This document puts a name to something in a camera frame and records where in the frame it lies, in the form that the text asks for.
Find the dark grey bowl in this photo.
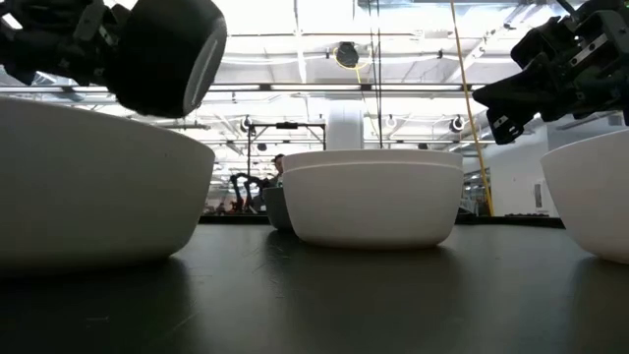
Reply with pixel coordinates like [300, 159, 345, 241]
[105, 0, 229, 119]

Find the white building column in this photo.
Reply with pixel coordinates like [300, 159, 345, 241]
[326, 100, 365, 151]

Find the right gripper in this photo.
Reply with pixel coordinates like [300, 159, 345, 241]
[473, 0, 629, 147]

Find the black tripod stand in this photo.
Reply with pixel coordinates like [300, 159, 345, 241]
[199, 213, 566, 230]

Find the black background frame rig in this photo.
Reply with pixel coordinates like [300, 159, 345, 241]
[247, 121, 327, 168]

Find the white ceramic bowl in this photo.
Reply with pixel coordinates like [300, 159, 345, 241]
[281, 148, 464, 173]
[282, 161, 465, 250]
[540, 128, 629, 266]
[0, 95, 216, 269]

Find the person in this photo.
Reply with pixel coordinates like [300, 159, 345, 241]
[268, 152, 286, 188]

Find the light grey bowl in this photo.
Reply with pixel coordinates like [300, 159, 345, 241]
[262, 186, 296, 233]

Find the long ceiling light bar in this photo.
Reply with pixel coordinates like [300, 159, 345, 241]
[0, 83, 486, 93]

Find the yellow cable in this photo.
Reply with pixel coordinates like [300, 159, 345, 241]
[449, 0, 495, 217]

